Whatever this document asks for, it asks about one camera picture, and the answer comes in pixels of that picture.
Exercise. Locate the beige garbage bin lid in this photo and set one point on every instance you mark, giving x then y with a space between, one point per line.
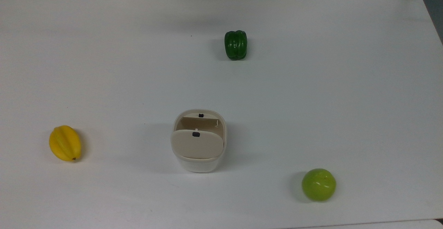
197 147

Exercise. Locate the beige plastic garbage bin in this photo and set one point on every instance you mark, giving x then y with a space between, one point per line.
200 166

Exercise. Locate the green toy bell pepper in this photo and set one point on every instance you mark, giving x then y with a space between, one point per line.
236 45

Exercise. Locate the light green toy apple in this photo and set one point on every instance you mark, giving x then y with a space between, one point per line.
318 184

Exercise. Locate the yellow toy starfruit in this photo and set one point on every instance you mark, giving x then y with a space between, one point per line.
65 143

